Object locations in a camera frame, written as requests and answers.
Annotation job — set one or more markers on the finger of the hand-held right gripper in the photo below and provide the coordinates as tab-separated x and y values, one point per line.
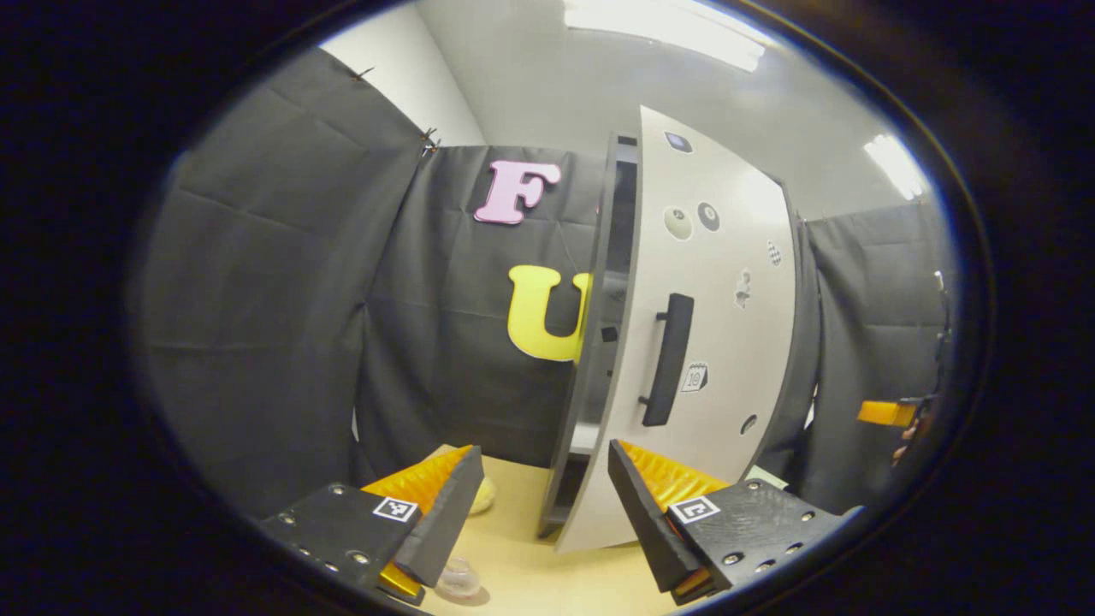
881	413

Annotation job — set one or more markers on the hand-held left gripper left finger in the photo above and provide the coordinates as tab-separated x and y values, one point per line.
449	513

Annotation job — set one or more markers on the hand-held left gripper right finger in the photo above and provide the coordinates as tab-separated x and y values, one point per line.
642	518

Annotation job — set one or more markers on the clear plastic bottle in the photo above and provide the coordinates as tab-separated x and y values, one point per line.
460	578

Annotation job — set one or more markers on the dark grey cabinet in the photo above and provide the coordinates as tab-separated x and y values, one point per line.
575	402

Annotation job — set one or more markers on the pale yellow round bun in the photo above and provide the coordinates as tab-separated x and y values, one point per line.
484	496

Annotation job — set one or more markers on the small ceiling light panel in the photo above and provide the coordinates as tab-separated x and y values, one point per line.
896	167

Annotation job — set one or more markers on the black backdrop cloth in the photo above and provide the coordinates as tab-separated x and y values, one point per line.
257	299

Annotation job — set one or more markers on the large ceiling light panel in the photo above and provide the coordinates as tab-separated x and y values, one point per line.
667	30

